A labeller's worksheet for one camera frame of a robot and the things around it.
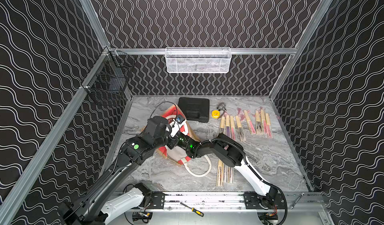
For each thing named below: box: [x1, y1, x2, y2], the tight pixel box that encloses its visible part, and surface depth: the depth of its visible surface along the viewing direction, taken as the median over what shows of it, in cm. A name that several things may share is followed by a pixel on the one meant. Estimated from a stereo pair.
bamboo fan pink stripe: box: [265, 113, 273, 138], surface depth 105 cm
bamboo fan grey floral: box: [235, 107, 247, 142], surface depth 105 cm
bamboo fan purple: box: [225, 114, 232, 139], surface depth 105 cm
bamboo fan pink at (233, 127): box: [229, 115, 237, 142], surface depth 105 cm
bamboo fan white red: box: [223, 164, 230, 184], surface depth 83 cm
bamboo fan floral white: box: [217, 116, 227, 137], surface depth 105 cm
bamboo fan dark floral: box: [254, 108, 263, 135], surface depth 106 cm
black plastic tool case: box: [178, 97, 210, 123], surface depth 105 cm
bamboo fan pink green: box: [243, 109, 256, 135], surface depth 107 cm
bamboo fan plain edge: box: [228, 166, 234, 184], surface depth 83 cm
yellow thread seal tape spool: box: [211, 110, 221, 119], surface depth 110 cm
